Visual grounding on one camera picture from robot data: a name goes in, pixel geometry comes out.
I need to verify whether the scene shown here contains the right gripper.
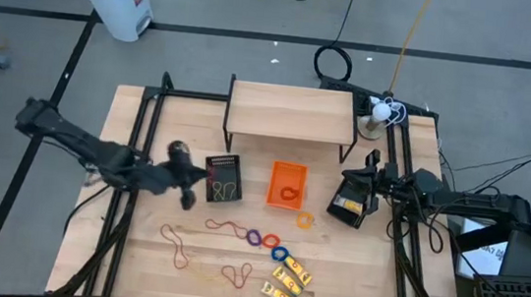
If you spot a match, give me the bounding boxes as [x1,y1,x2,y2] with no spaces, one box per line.
[340,145,417,203]

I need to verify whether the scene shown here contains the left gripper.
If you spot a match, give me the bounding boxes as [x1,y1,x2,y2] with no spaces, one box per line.
[144,137,212,200]

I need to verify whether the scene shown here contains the black plastic mesh basket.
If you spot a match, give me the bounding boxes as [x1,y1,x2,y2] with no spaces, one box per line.
[200,150,248,207]
[324,170,384,232]

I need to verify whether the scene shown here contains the yellow crayon box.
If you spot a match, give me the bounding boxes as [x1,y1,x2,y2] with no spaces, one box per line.
[331,196,365,216]

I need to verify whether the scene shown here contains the long brown rubber band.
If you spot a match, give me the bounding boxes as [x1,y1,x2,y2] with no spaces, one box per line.
[156,222,194,270]

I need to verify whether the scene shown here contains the orange spiral coil keychain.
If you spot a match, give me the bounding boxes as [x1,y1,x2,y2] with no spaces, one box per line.
[295,210,316,232]

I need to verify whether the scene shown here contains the orange plastic mesh basket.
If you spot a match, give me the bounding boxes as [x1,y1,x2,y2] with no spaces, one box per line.
[265,159,310,211]

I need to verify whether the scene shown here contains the purple spiral coil keychain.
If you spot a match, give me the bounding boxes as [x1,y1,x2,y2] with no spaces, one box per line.
[245,227,264,248]

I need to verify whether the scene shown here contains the red spiral coil keychain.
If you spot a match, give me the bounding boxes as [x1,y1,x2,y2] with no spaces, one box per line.
[278,184,303,204]

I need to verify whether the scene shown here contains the yellow rubber band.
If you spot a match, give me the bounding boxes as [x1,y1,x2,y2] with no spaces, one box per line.
[209,180,239,204]
[184,261,229,287]

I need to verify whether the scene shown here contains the blue spiral coil keychain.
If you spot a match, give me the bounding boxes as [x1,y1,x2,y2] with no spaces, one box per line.
[269,244,291,264]

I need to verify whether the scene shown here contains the red rubber band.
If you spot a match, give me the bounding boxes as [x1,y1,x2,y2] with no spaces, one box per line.
[218,260,255,291]

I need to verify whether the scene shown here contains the yellow plastic snack bag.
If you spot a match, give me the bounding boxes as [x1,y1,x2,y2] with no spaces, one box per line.
[259,279,296,297]

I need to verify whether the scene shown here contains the white bulb lamp wooden base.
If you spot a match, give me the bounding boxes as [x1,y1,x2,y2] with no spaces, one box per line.
[356,98,394,143]

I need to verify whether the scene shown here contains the black power strip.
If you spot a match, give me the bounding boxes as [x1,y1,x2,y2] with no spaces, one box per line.
[317,75,443,124]

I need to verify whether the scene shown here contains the wooden riser shelf black legs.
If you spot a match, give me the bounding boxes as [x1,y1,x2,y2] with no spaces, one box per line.
[218,73,365,168]

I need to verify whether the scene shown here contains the white printed paper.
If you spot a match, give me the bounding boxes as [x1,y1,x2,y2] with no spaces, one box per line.
[454,216,510,283]

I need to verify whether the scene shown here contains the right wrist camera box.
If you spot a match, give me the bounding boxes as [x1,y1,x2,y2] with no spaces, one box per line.
[365,191,382,215]

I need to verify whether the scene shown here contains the black metal rig frame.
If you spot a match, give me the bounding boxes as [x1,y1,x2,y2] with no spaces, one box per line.
[44,61,487,297]

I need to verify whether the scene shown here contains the white cable bundle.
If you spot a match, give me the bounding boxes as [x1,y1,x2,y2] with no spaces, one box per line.
[366,93,410,131]

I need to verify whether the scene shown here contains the black coiled hanging cable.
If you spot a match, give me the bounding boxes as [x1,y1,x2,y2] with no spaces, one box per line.
[311,0,361,85]

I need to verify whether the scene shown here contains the yellow hanging cable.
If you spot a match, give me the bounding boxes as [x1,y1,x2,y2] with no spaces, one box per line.
[388,0,436,98]

